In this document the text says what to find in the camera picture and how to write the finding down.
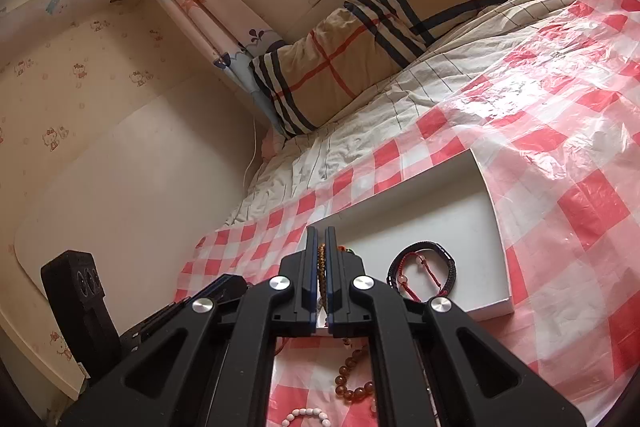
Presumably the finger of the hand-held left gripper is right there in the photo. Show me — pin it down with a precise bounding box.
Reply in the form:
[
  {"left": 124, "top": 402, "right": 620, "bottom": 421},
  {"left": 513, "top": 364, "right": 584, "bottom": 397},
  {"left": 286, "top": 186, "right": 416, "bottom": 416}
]
[{"left": 120, "top": 274, "right": 249, "bottom": 355}]

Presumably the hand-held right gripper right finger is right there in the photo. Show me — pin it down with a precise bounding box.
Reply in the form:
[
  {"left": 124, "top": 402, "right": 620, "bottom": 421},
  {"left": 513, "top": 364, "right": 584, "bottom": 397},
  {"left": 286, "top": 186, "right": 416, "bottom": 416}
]
[{"left": 325, "top": 227, "right": 586, "bottom": 427}]

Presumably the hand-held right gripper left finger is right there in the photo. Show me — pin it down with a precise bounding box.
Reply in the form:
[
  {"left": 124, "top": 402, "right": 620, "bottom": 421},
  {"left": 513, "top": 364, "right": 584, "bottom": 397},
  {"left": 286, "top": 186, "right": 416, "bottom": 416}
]
[{"left": 60, "top": 227, "right": 321, "bottom": 427}]

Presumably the brown beaded bracelet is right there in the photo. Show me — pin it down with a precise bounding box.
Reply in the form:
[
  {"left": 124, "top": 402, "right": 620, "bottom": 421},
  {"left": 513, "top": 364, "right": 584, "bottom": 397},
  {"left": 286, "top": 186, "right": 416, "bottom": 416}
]
[{"left": 318, "top": 243, "right": 358, "bottom": 314}]

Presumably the red string bracelet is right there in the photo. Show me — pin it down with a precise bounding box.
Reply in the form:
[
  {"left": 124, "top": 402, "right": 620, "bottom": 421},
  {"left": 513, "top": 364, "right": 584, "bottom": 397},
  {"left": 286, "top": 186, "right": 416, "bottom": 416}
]
[{"left": 397, "top": 251, "right": 447, "bottom": 304}]

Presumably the black band bracelet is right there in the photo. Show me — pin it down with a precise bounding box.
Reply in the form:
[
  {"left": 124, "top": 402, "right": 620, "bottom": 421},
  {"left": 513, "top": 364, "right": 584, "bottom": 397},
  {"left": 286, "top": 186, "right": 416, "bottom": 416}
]
[{"left": 387, "top": 243, "right": 459, "bottom": 306}]

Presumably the white shallow cardboard box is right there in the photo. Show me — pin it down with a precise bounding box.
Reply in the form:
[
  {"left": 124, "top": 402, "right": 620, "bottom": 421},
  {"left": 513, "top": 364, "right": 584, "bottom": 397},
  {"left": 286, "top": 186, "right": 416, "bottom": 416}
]
[{"left": 320, "top": 148, "right": 515, "bottom": 323}]

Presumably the red white checked plastic sheet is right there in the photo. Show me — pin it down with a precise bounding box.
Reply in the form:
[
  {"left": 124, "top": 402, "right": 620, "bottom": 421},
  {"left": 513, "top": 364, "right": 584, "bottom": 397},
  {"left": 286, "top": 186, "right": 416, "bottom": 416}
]
[{"left": 175, "top": 0, "right": 640, "bottom": 427}]

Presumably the pink patterned curtain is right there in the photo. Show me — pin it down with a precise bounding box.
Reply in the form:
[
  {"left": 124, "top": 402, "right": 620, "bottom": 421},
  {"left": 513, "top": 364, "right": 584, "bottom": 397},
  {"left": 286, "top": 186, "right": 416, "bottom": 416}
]
[{"left": 102, "top": 0, "right": 287, "bottom": 108}]

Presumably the pale sheet with blue sticker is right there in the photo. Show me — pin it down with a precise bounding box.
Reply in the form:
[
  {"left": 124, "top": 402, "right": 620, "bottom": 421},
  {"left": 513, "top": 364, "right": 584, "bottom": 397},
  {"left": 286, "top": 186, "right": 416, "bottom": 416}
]
[{"left": 0, "top": 0, "right": 119, "bottom": 54}]

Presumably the amber bead bracelet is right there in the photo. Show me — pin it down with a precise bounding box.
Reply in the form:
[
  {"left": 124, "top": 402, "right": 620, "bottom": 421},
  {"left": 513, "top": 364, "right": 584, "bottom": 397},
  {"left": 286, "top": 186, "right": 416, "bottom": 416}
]
[{"left": 334, "top": 339, "right": 377, "bottom": 404}]

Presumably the white cable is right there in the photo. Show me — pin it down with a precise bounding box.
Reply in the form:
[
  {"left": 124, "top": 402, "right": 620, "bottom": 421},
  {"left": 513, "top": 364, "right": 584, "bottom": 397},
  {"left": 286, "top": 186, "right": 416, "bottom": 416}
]
[{"left": 244, "top": 116, "right": 262, "bottom": 188}]

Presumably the white bead bracelet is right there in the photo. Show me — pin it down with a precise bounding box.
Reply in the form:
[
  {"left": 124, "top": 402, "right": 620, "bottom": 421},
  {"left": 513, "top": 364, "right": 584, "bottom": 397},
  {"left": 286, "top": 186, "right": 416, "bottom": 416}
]
[{"left": 279, "top": 406, "right": 332, "bottom": 427}]

